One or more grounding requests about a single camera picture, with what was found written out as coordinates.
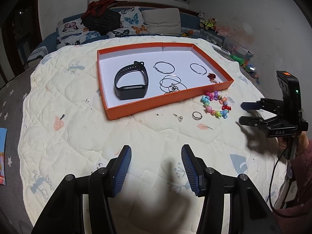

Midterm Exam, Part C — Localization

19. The large silver hoop bangle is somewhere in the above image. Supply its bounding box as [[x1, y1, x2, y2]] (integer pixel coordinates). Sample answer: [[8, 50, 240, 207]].
[[189, 63, 207, 75]]

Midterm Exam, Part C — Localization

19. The bear plush yellow vest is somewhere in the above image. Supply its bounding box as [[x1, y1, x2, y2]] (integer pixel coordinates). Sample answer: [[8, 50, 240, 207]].
[[199, 18, 217, 31]]

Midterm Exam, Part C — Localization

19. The colourful candy bead bracelet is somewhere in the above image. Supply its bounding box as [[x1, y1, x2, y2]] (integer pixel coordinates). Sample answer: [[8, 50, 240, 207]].
[[200, 90, 232, 120]]

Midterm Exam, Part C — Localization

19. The black camera box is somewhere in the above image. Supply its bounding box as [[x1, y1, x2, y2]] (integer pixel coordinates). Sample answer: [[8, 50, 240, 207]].
[[276, 71, 302, 112]]

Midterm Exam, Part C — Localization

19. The beige pillow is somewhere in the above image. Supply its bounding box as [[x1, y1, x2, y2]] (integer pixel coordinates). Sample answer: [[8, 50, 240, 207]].
[[141, 8, 181, 35]]

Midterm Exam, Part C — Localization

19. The orange shallow tray box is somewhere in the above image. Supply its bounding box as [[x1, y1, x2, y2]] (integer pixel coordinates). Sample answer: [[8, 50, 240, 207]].
[[97, 42, 234, 120]]

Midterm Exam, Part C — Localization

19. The left butterfly pillow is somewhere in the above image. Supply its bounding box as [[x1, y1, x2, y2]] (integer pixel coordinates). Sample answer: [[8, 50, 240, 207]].
[[56, 19, 100, 49]]

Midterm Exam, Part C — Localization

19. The green toy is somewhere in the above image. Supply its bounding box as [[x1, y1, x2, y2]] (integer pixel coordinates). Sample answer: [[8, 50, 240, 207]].
[[230, 54, 245, 66]]

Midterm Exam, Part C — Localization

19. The butterfly pillow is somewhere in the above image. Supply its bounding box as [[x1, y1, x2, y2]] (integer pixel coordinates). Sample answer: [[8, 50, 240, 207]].
[[107, 6, 149, 38], [56, 19, 100, 49]]

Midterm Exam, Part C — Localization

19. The black smart band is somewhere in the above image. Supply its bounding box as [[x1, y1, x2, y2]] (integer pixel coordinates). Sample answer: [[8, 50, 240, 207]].
[[114, 61, 149, 100]]

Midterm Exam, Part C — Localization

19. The black cable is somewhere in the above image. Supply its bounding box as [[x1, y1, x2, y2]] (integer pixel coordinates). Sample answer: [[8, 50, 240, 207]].
[[268, 136, 301, 219]]

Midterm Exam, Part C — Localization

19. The person's right hand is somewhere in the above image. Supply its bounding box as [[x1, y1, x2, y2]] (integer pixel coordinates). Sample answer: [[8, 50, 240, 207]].
[[278, 132, 309, 156]]

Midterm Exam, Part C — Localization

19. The pink plush toy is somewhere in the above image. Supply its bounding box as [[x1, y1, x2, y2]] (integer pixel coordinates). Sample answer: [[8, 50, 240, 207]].
[[217, 29, 229, 37]]

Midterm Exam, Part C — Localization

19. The pearl stud earring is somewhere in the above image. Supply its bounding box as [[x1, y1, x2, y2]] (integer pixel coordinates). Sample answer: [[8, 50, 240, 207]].
[[174, 113, 183, 122]]

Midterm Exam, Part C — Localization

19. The children's picture book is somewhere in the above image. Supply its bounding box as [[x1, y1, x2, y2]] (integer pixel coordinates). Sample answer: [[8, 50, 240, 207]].
[[0, 128, 7, 185]]

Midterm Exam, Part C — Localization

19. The panda plush toy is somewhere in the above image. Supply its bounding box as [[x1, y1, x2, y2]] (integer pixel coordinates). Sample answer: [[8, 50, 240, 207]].
[[198, 11, 206, 21]]

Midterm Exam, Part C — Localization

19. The black and red clothing pile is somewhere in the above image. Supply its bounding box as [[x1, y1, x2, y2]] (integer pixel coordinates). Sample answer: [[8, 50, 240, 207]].
[[81, 0, 121, 35]]

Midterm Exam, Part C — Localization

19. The white remote control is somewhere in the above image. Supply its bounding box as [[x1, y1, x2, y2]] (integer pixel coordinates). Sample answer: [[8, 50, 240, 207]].
[[211, 43, 230, 56]]

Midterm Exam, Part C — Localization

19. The right butterfly pillow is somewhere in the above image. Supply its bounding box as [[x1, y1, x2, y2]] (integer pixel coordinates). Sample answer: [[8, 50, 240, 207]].
[[107, 6, 149, 38]]

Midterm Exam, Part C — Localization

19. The white quilted blanket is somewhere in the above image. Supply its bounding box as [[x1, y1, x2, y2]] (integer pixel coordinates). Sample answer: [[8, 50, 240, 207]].
[[18, 36, 287, 233]]

